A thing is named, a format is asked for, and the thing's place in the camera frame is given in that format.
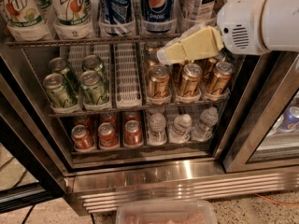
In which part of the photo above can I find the front right gold can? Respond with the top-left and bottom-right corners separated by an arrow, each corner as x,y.
206,62 -> 235,95

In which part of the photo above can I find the front right orange can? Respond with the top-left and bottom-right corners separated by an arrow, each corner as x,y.
124,120 -> 142,146

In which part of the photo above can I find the blue pepsi bottle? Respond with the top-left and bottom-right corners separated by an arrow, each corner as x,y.
100,0 -> 134,36
140,0 -> 173,34

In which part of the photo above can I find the second row middle gold can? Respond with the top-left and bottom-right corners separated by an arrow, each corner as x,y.
172,62 -> 186,83

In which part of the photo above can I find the right glass fridge door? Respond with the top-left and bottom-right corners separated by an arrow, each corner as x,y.
223,52 -> 299,173

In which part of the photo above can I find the blue can behind glass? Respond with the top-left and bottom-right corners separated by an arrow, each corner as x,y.
278,106 -> 299,133

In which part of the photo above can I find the front right green can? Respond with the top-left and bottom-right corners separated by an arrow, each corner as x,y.
80,70 -> 108,105

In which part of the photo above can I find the second row left gold can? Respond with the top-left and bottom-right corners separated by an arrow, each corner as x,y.
145,51 -> 161,71

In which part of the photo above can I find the front left orange can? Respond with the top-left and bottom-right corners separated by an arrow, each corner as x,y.
71,125 -> 94,152

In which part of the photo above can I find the front left green can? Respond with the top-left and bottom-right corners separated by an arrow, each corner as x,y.
43,73 -> 78,108

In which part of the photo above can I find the white label bottle left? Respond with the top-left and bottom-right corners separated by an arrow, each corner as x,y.
178,0 -> 216,32

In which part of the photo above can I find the open left fridge door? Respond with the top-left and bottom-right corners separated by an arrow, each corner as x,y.
0,76 -> 66,213

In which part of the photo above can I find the front middle orange can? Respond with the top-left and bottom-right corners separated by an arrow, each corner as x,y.
98,122 -> 118,149

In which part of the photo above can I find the green can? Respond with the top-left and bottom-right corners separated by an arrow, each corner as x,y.
49,57 -> 79,92
82,54 -> 107,81
80,70 -> 108,105
43,73 -> 78,108

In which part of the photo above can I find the steel fridge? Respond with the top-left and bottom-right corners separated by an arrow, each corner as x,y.
0,0 -> 299,216

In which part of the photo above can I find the second row gold can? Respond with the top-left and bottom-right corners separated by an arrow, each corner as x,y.
145,51 -> 161,71
203,51 -> 226,80
172,62 -> 186,83

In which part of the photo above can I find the clear plastic bin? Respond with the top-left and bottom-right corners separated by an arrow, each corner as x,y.
115,200 -> 218,224

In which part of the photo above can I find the back right green can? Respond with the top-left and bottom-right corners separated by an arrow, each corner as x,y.
82,54 -> 107,81

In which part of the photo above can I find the front middle gold can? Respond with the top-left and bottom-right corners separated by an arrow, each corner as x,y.
178,63 -> 203,97

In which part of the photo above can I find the orange cable on floor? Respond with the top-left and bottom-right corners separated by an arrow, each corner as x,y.
255,192 -> 299,207

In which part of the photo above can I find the back left green can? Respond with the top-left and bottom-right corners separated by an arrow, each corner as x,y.
49,57 -> 79,92

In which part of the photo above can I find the orange can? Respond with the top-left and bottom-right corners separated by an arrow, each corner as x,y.
98,122 -> 118,149
71,125 -> 94,152
124,120 -> 142,146

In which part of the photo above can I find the back left gold can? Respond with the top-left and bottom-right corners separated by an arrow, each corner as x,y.
144,41 -> 164,53

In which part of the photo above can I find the front left gold can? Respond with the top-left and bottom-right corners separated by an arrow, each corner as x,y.
149,65 -> 170,99

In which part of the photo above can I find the front left 7up bottle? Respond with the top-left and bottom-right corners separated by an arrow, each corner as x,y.
3,0 -> 50,41

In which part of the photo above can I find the second row right gold can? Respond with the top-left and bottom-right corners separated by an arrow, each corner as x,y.
203,51 -> 226,80

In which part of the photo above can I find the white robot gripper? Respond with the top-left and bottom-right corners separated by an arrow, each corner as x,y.
157,0 -> 299,65

